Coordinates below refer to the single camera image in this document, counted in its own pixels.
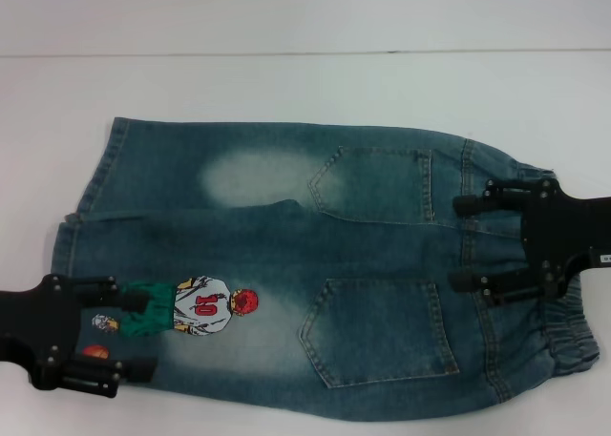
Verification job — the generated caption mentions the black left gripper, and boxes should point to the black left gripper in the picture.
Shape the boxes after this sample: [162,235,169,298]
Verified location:
[0,273,159,400]

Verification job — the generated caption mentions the blue denim shorts with print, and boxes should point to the blue denim shorts with print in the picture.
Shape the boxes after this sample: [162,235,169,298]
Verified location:
[55,115,601,422]

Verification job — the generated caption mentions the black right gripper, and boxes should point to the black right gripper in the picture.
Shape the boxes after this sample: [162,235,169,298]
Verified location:
[448,177,611,309]

